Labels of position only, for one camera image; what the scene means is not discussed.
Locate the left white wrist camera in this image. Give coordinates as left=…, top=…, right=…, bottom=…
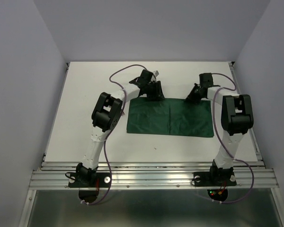
left=152, top=70, right=159, bottom=78

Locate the dark green cloth napkin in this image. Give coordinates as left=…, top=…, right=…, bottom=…
left=126, top=97, right=214, bottom=138

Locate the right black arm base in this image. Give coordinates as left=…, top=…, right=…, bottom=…
left=191, top=166, right=237, bottom=187

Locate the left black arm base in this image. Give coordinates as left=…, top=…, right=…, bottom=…
left=65, top=172, right=112, bottom=188

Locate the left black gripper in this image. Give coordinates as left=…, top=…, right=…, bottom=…
left=144, top=80, right=164, bottom=101

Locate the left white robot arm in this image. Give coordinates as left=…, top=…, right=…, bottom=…
left=76, top=68, right=165, bottom=186

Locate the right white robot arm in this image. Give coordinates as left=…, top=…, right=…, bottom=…
left=185, top=73, right=254, bottom=184

